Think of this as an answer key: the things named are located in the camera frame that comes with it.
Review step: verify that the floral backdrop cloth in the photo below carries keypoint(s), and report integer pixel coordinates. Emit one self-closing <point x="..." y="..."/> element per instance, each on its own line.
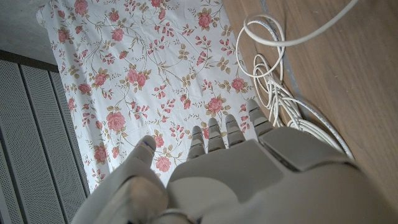
<point x="140" y="62"/>

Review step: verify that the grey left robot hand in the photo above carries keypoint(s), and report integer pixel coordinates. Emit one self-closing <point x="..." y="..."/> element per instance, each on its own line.
<point x="248" y="180"/>

